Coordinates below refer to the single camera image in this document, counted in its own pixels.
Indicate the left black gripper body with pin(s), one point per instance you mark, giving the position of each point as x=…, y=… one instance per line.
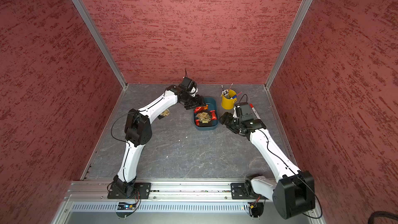
x=192, y=101

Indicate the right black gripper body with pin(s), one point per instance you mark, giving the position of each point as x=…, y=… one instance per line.
x=232, y=123

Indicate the orange tea bag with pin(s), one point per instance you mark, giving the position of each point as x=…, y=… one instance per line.
x=200, y=109

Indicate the black oolong tea bag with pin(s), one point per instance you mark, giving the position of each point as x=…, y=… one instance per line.
x=164, y=114

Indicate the black yellow-label tea bag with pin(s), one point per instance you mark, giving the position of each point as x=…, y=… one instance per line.
x=204, y=117

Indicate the teal plastic storage box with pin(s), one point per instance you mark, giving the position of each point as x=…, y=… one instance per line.
x=212, y=105

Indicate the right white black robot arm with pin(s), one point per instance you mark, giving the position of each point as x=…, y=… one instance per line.
x=292, y=191

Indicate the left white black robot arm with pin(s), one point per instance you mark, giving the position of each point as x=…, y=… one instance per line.
x=138, y=130

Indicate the red white marker pen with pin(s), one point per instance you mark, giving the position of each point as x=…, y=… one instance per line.
x=255, y=112

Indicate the yellow pen holder cup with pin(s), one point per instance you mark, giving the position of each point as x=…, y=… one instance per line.
x=228, y=99

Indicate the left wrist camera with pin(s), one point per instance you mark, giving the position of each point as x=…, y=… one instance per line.
x=189, y=86

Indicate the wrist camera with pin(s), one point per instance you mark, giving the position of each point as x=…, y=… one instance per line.
x=189, y=86
x=244, y=112

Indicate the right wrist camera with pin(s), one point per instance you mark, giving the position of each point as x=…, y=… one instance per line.
x=244, y=112

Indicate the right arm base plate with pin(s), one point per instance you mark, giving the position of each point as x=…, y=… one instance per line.
x=238, y=191

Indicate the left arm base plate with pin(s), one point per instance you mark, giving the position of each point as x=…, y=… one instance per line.
x=139, y=190

